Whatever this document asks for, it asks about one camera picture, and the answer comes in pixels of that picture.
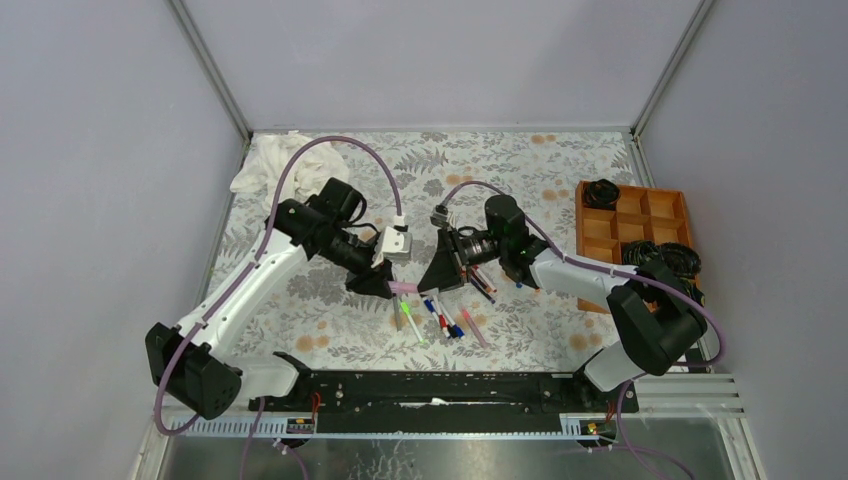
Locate wooden compartment tray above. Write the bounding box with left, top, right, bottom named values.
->
left=575, top=181, right=704, bottom=303

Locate white crumpled cloth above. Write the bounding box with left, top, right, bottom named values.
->
left=229, top=132, right=351, bottom=212

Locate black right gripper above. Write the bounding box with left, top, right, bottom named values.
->
left=419, top=226, right=507, bottom=297

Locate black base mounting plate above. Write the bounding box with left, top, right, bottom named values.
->
left=263, top=370, right=638, bottom=434

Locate pink highlighter pen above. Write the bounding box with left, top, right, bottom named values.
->
left=388, top=281, right=420, bottom=295

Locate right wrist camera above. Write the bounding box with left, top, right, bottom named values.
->
left=430, top=204, right=457, bottom=230

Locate blue capped marker lower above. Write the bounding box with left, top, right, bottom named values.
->
left=423, top=297, right=464, bottom=338

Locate black coiled cable middle left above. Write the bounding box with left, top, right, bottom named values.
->
left=621, top=239, right=661, bottom=268

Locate black coiled cable middle right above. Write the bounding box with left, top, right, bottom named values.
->
left=657, top=242, right=704, bottom=278

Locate black coiled cable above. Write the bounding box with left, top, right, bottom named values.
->
left=582, top=178, right=623, bottom=211
left=621, top=239, right=661, bottom=268
left=657, top=242, right=704, bottom=278

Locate floral table mat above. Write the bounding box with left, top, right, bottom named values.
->
left=231, top=132, right=635, bottom=371

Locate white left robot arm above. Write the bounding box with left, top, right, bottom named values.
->
left=145, top=178, right=410, bottom=420

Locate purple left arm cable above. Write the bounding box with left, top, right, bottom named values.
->
left=152, top=135, right=407, bottom=480

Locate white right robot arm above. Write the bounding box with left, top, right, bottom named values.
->
left=418, top=194, right=708, bottom=412

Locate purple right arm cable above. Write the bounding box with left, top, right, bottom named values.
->
left=439, top=180, right=729, bottom=480

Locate red capped marker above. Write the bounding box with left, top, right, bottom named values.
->
left=430, top=294, right=452, bottom=338

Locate dark blue pen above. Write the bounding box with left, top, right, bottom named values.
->
left=468, top=277, right=496, bottom=304

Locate orange thin pen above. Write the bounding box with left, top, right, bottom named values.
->
left=466, top=268, right=494, bottom=294

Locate green capped marker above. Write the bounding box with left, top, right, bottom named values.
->
left=400, top=301, right=426, bottom=345

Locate grey pen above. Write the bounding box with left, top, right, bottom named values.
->
left=391, top=295, right=403, bottom=332

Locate black coiled cable top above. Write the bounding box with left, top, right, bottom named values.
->
left=582, top=178, right=623, bottom=211

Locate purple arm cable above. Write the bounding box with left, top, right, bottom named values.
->
left=439, top=180, right=729, bottom=480
left=152, top=135, right=407, bottom=480

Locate pink thin pen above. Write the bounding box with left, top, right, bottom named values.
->
left=461, top=308, right=489, bottom=349

